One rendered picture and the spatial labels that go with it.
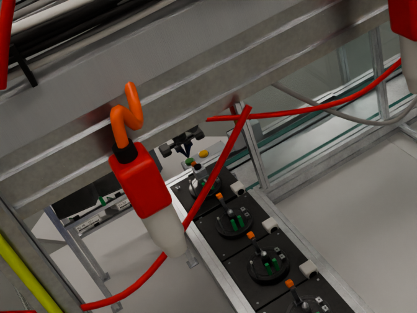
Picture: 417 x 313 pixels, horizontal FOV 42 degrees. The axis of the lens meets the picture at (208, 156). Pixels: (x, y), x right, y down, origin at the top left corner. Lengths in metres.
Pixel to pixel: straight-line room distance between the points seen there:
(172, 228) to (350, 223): 1.45
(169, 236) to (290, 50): 0.29
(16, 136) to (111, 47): 0.15
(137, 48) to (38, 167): 0.18
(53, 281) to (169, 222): 0.17
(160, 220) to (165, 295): 1.42
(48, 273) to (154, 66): 0.29
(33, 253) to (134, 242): 1.62
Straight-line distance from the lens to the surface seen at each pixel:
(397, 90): 2.54
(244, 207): 2.02
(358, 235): 2.03
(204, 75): 0.69
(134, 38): 0.63
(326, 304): 1.71
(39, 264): 0.70
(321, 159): 2.20
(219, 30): 0.67
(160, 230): 0.66
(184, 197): 2.21
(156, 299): 2.07
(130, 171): 0.59
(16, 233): 0.67
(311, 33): 0.75
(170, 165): 2.57
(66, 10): 0.62
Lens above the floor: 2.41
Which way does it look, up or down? 38 degrees down
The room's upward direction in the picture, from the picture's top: 22 degrees counter-clockwise
